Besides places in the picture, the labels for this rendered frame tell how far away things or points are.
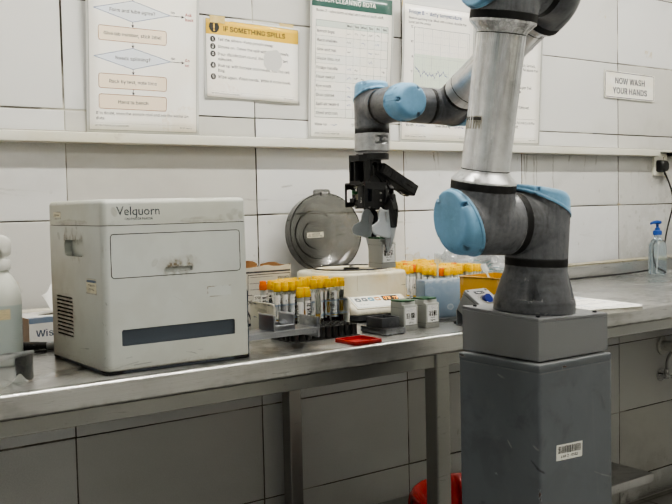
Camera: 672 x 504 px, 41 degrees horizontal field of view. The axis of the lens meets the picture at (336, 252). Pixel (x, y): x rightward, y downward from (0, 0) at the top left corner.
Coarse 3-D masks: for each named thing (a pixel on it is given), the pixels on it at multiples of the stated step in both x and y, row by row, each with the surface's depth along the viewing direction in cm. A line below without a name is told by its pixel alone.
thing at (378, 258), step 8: (368, 240) 196; (376, 240) 194; (384, 240) 194; (368, 248) 197; (376, 248) 194; (384, 248) 193; (392, 248) 195; (368, 256) 197; (376, 256) 195; (384, 256) 194; (392, 256) 195; (376, 264) 195; (384, 264) 194; (392, 264) 195
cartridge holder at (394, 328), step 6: (366, 318) 198; (372, 318) 196; (378, 318) 194; (384, 318) 194; (390, 318) 195; (396, 318) 196; (366, 324) 198; (372, 324) 196; (378, 324) 194; (384, 324) 194; (390, 324) 195; (396, 324) 196; (366, 330) 197; (372, 330) 196; (378, 330) 194; (384, 330) 192; (390, 330) 192; (396, 330) 193; (402, 330) 194
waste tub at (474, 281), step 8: (496, 272) 231; (464, 280) 222; (472, 280) 220; (480, 280) 218; (488, 280) 216; (496, 280) 214; (464, 288) 222; (472, 288) 220; (480, 288) 218; (488, 288) 216; (496, 288) 214
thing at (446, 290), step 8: (416, 280) 213; (424, 280) 211; (432, 280) 211; (440, 280) 212; (448, 280) 213; (456, 280) 214; (416, 288) 214; (424, 288) 210; (432, 288) 211; (440, 288) 212; (448, 288) 213; (456, 288) 215; (416, 296) 214; (432, 296) 211; (440, 296) 212; (448, 296) 214; (456, 296) 215; (440, 304) 213; (448, 304) 214; (456, 304) 215; (440, 312) 213; (448, 312) 214; (440, 320) 211; (448, 320) 212
